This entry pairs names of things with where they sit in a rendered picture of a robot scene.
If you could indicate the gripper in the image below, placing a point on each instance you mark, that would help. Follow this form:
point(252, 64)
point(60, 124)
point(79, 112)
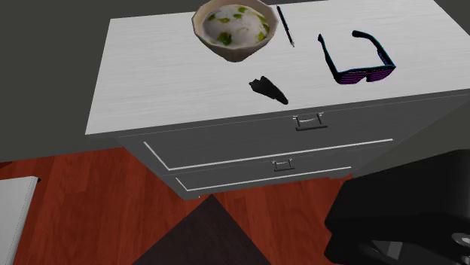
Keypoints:
point(396, 205)

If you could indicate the black sunglasses with purple lenses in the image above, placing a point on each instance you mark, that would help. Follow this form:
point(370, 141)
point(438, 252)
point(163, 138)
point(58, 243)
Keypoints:
point(361, 75)

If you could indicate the black pointed object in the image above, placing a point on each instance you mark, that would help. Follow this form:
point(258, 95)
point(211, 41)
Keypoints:
point(270, 91)

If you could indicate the black pen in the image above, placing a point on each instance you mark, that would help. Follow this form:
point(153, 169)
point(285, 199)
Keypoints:
point(285, 25)

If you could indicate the beige bowl with green leaves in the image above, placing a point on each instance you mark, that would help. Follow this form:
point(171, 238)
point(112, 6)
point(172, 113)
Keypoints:
point(235, 29)

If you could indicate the grey chest of drawers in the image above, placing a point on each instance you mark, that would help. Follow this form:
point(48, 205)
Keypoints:
point(158, 84)

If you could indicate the white furniture piece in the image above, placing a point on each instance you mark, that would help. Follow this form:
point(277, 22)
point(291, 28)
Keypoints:
point(13, 213)

